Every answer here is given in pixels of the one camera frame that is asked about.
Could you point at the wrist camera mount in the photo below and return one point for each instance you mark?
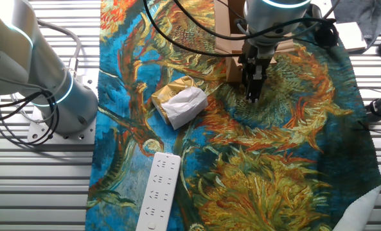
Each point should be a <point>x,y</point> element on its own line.
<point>326,35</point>

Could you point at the dark grey cloth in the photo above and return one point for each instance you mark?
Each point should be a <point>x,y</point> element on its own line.
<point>360,11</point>

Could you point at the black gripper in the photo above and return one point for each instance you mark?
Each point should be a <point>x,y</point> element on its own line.
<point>256,56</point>

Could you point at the large cardboard box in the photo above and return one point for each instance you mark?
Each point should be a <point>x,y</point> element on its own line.
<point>224,29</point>

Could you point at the white power strip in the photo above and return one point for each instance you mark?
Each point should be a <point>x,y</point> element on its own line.
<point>159,192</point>

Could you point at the gold tissue pack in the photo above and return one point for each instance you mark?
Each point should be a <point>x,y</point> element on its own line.
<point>180,106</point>

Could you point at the white flat box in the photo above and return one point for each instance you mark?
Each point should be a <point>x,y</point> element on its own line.
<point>350,35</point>

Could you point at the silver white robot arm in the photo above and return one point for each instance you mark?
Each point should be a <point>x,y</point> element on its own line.
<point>65,96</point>

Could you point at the sunflower painting tablecloth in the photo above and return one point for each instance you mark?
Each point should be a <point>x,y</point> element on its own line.
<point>241,144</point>

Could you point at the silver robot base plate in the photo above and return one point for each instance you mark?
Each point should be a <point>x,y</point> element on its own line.
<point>42,132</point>

